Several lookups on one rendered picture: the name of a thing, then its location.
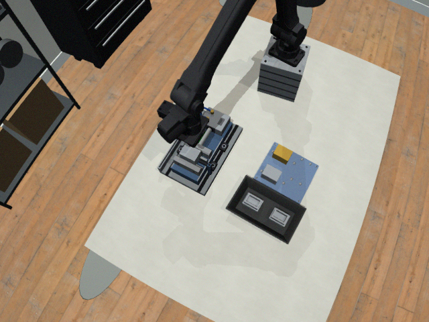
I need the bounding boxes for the yellow brass block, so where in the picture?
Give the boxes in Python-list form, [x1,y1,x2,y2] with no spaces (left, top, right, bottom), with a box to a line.
[272,144,293,165]

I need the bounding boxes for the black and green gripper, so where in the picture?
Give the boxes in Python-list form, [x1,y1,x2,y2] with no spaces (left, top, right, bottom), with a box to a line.
[177,115,209,148]

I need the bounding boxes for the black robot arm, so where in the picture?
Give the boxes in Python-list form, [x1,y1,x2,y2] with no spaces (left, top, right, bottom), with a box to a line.
[157,0,307,144]

